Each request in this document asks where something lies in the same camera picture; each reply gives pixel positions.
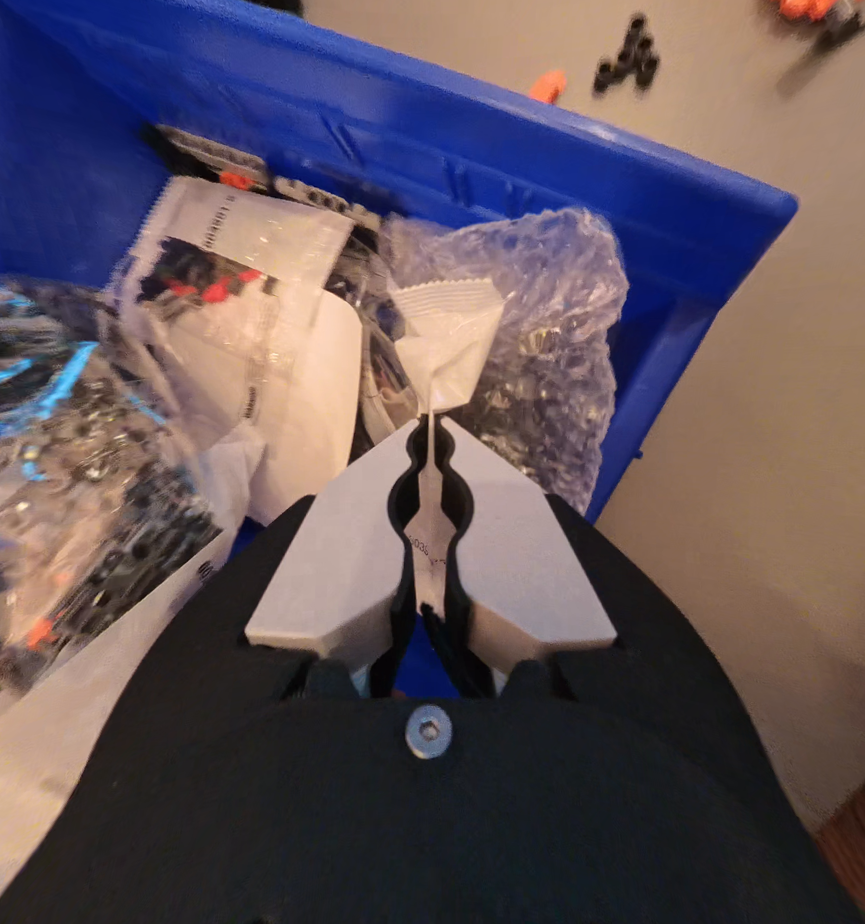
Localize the clear bag with red pieces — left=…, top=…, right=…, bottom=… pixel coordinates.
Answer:
left=118, top=177, right=357, bottom=340

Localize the small white plastic bag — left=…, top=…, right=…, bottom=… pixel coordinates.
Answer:
left=388, top=278, right=507, bottom=629

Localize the large white plastic bag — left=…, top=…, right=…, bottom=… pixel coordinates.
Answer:
left=165, top=289, right=365, bottom=528

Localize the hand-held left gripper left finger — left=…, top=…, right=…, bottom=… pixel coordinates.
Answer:
left=245, top=419, right=423, bottom=697

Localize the pile of small building pieces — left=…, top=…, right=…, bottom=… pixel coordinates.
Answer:
left=764, top=0, right=865, bottom=80

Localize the clear bag with blue parts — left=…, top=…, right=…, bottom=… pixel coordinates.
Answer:
left=0, top=270, right=235, bottom=918

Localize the blue labelled plastic bin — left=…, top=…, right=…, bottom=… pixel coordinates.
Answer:
left=0, top=0, right=800, bottom=705

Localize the small black connector piece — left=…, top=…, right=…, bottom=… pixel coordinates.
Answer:
left=593, top=13, right=661, bottom=95

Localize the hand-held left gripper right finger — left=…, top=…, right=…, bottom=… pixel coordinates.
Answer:
left=437, top=417, right=618, bottom=697

